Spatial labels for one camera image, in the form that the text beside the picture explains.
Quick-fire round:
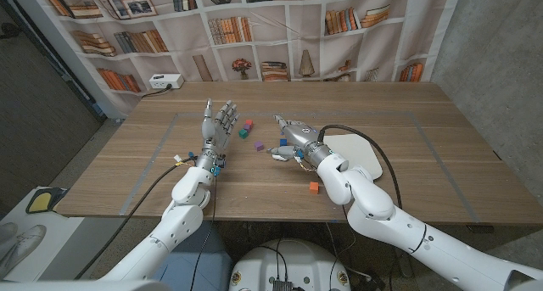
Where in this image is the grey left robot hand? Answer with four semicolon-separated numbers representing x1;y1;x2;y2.
195;98;240;171

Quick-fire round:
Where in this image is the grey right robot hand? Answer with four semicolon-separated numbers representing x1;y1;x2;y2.
266;115;336;169

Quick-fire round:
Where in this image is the white square plate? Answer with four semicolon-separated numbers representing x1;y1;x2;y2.
324;133;383;181

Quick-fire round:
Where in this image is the white power strip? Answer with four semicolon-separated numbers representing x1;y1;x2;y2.
148;73;185;91

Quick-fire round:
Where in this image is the printed bookshelf backdrop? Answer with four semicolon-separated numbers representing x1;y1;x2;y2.
8;0;464;119

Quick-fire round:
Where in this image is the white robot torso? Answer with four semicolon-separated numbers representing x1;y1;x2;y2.
228;238;352;291

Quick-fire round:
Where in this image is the yellow and black pad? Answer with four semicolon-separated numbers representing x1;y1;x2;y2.
25;187;69;215

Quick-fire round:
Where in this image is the white floor platform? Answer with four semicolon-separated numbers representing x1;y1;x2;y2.
0;187;86;283

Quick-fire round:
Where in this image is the white shoe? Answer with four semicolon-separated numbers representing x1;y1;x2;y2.
0;225;48;279
0;221;19;245

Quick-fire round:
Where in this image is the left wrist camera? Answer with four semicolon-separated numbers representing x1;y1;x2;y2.
211;154;228;176

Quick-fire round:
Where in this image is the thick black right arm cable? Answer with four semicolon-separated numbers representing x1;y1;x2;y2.
316;124;404;210

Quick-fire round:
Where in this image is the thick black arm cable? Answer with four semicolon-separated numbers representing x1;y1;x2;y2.
75;156;200;280
316;124;404;210

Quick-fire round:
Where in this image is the black power strip cable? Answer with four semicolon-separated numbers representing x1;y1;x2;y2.
139;83;174;99

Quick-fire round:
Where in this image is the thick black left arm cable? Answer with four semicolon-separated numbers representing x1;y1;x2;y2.
75;156;200;280

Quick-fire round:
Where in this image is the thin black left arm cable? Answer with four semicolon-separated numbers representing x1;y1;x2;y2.
189;175;218;290

